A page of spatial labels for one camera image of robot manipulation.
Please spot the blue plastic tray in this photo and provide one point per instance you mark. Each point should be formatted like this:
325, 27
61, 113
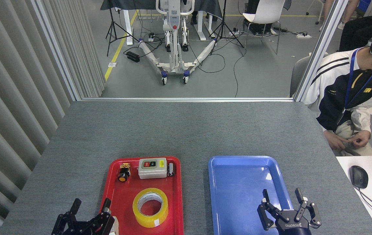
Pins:
238, 195

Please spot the small silver black switch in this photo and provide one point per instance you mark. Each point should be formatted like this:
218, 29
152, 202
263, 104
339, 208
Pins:
171, 169

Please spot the grey push-button switch box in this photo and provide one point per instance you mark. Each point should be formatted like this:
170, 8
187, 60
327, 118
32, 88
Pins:
153, 171

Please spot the orange push button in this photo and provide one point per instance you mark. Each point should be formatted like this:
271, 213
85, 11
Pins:
123, 176

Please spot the black computer mouse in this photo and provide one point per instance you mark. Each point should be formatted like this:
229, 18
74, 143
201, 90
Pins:
359, 176

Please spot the silver rail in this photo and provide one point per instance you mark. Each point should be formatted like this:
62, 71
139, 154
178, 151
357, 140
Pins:
186, 99

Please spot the red plastic tray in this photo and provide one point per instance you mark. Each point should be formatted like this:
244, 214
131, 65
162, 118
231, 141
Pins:
124, 195

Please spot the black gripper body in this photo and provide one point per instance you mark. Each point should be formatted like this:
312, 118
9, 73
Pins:
292, 227
81, 228

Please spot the person's right hand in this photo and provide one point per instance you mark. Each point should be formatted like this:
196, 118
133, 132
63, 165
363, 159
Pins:
334, 140

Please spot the black tripod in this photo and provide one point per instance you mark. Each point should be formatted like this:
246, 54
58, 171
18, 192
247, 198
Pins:
224, 19
111, 23

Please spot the person's left hand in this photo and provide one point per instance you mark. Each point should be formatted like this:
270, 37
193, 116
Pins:
362, 138

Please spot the silver post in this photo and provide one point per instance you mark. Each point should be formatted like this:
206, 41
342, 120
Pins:
319, 49
57, 49

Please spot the white power strip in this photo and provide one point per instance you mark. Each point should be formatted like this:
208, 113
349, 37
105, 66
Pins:
303, 36

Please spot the grey chair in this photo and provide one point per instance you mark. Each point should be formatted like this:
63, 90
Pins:
298, 71

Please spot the white chair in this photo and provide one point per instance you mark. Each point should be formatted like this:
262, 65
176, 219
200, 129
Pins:
264, 13

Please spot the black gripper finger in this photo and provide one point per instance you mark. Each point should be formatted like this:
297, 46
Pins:
74, 207
106, 218
304, 204
265, 205

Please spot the person in dark trousers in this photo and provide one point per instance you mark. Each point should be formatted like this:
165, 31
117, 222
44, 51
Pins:
359, 32

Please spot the table with black cloth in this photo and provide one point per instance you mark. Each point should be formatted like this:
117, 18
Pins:
205, 6

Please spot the yellow tape roll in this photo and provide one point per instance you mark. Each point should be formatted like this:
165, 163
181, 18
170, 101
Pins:
140, 215

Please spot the white stand on wheels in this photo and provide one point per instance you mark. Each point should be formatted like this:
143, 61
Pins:
174, 19

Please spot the black power adapter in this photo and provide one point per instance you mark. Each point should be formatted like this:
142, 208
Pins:
133, 56

